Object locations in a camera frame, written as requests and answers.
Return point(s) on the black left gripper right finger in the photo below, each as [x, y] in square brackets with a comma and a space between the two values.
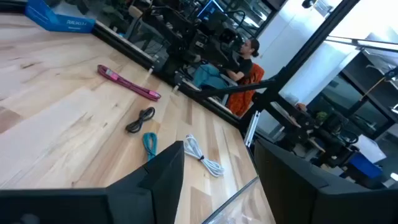
[298, 193]

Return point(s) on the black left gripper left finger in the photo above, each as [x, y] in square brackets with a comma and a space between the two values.
[146, 199]

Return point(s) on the clear plastic container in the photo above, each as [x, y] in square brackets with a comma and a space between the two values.
[245, 208]

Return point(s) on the blue storage bin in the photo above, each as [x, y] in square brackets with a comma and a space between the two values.
[365, 165]

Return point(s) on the orange chair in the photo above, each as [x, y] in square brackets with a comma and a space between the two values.
[242, 99]

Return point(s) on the person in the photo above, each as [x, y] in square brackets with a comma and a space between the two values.
[245, 65]

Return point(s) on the blue cardboard box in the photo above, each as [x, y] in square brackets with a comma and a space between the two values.
[74, 25]

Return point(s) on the computer monitor with blue screen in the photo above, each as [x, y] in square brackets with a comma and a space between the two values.
[209, 9]

